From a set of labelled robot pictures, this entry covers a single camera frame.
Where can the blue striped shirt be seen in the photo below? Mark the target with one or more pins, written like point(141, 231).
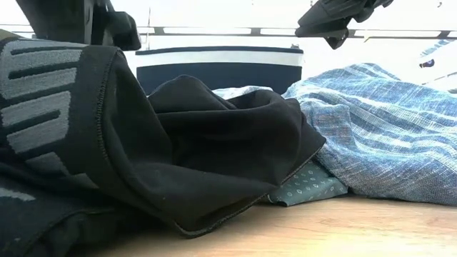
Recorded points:
point(385, 135)

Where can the navy white-striped fabric basket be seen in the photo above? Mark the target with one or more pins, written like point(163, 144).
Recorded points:
point(221, 75)

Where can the black garment with white label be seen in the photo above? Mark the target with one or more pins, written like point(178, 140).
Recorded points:
point(160, 150)

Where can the green dotted shirt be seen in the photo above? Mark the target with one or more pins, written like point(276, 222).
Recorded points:
point(307, 185)

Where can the white grey patterned garment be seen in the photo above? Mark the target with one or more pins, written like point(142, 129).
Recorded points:
point(235, 92)

